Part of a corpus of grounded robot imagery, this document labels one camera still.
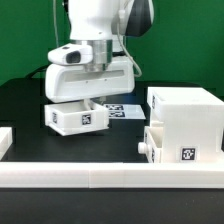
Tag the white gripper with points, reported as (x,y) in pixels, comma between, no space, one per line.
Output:
(71,83)

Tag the white drawer box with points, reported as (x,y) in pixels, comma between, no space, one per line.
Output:
(151,146)
(72,118)

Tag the white front drawer box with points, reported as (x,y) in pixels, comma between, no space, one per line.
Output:
(151,146)

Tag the white drawer cabinet housing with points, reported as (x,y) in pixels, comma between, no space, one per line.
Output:
(193,124)

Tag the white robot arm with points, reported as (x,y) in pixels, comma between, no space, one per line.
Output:
(95,62)

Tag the marker tag sheet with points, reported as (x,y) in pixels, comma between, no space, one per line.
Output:
(125,111)

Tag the white workspace border frame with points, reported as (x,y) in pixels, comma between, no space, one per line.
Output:
(104,175)

